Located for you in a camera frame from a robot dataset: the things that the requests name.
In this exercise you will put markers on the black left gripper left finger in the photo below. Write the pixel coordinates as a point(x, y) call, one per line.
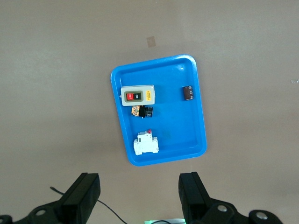
point(77, 198)

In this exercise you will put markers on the tiny clear tape strip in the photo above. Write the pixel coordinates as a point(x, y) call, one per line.
point(294, 81)

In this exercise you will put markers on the small dark capacitor block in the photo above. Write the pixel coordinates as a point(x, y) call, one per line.
point(187, 93)

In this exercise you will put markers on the black push button switch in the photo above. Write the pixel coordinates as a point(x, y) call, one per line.
point(146, 112)

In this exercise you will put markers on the brown tape patch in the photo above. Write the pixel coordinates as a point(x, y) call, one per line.
point(151, 42)

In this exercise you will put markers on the blue plastic tray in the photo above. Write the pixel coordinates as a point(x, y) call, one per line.
point(172, 126)

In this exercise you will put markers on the grey on-off switch box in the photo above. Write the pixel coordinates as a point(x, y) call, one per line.
point(137, 89)

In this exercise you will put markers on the white circuit breaker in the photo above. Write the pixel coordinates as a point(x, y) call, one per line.
point(146, 144)

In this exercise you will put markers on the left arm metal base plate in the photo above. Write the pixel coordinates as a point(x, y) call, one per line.
point(163, 221)

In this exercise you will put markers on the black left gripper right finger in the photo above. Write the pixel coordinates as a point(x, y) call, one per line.
point(196, 198)

